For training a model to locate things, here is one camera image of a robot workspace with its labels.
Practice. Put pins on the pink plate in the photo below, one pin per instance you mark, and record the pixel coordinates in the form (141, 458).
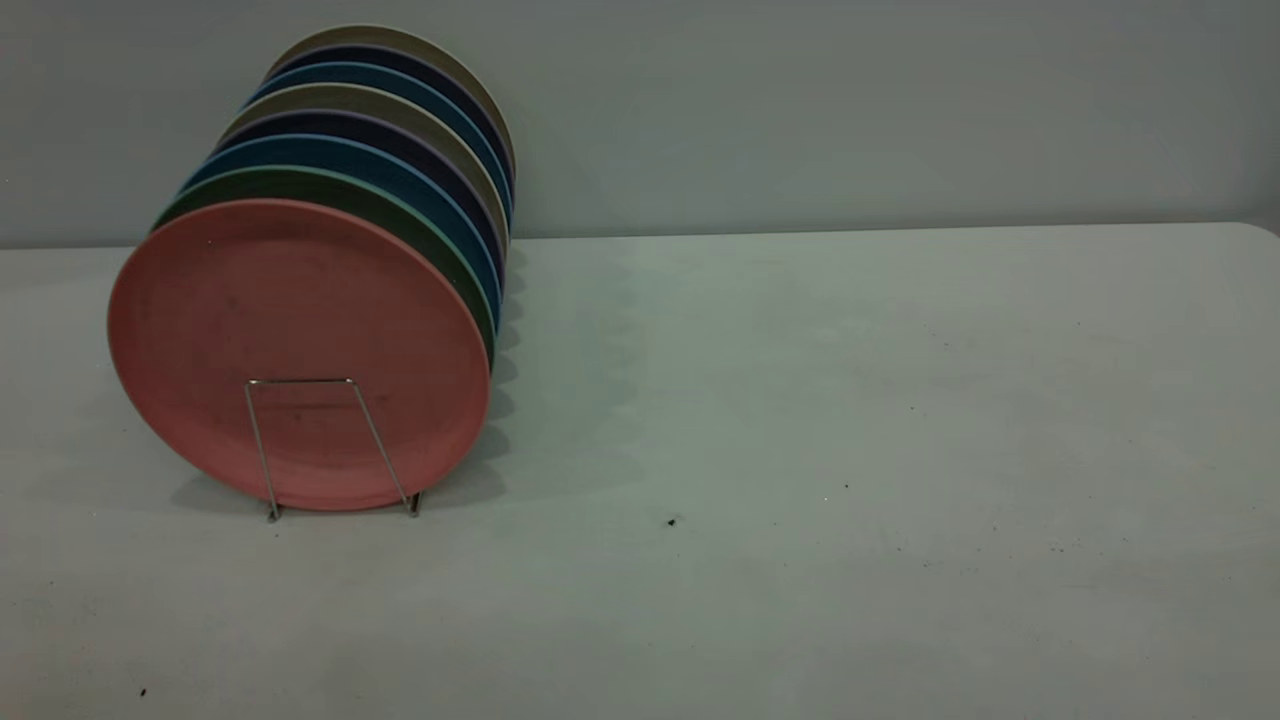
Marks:
(298, 340)

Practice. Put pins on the green plate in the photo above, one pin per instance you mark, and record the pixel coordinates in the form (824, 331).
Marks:
(400, 203)

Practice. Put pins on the blue plate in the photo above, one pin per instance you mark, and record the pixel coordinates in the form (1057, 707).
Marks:
(400, 75)
(400, 165)

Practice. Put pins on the purple plate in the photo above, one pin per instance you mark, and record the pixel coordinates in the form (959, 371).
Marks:
(400, 130)
(400, 54)

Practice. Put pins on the beige plate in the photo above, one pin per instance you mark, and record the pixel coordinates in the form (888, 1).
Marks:
(400, 35)
(400, 100)

